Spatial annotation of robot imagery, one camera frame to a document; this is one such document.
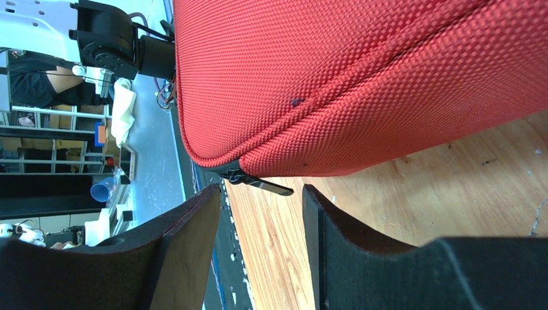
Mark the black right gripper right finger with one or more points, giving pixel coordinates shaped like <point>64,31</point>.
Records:
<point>353,266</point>

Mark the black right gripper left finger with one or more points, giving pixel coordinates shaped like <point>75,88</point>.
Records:
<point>161,264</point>

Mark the black red medicine case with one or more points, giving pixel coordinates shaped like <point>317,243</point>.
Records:
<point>329,88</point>

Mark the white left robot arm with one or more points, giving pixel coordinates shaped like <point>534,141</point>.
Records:
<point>89,33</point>

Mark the blue cup in background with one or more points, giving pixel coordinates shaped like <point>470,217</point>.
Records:
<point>103,190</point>

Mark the white cloth in background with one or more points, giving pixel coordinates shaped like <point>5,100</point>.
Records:
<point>122,113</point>

